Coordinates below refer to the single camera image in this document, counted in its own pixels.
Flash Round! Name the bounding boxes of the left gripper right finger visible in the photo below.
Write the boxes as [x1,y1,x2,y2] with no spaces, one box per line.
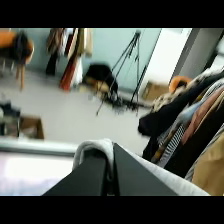
[112,142,178,197]

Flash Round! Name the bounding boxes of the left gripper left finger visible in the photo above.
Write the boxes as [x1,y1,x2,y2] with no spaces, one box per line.
[42,148,109,197]

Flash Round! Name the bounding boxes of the white garment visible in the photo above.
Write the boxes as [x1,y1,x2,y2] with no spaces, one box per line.
[72,138,210,197]

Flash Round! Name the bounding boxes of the heap of clothes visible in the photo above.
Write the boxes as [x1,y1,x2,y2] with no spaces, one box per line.
[137,67,224,197]

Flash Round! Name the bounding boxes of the hanging clothes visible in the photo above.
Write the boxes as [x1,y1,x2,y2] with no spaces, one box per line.
[45,28,95,92]

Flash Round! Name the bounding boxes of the cardboard box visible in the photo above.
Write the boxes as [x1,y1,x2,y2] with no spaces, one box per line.
[17,115,46,140]
[142,80,170,102]

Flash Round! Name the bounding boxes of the black bag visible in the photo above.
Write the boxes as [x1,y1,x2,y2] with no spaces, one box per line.
[82,63,120,98]

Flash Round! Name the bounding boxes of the black tripod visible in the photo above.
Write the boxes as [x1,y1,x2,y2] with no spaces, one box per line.
[95,30,150,117]

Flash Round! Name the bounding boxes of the orange chair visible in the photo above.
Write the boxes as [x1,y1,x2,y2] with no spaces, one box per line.
[0,29,36,92]

